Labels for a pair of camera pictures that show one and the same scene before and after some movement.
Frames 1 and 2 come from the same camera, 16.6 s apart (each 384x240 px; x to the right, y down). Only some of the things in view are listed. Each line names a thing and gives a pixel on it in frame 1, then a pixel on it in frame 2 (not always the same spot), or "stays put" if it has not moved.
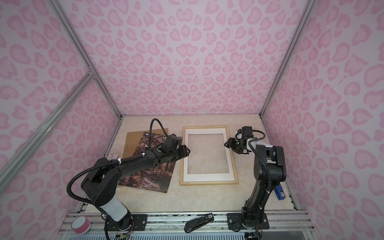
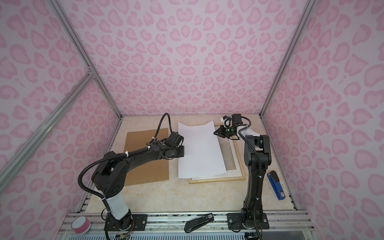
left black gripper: (184, 150) stays put
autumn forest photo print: (158, 179) to (203, 154)
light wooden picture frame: (182, 183) to (239, 157)
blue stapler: (279, 192) stays put
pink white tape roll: (81, 225) stays put
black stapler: (195, 223) stays put
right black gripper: (231, 143) to (222, 134)
